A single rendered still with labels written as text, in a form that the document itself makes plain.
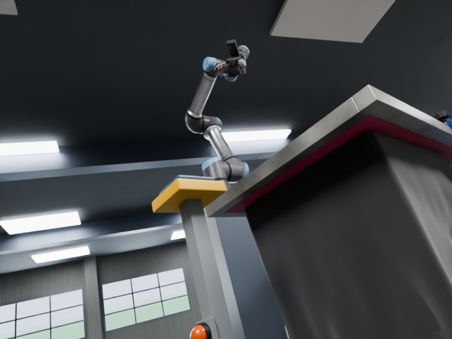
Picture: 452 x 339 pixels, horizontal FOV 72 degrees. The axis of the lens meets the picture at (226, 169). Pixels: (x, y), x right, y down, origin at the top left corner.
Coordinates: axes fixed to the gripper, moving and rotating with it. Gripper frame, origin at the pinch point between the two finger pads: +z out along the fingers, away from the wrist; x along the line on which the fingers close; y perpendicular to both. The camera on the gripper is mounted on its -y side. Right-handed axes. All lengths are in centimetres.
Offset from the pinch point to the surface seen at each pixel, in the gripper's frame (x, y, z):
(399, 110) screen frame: -56, -7, 77
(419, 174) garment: -62, 11, 75
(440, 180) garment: -70, 20, 66
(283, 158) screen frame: -31, 2, 80
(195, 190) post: -14, 0, 94
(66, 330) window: 602, 642, -164
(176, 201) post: -8, 3, 94
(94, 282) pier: 562, 590, -272
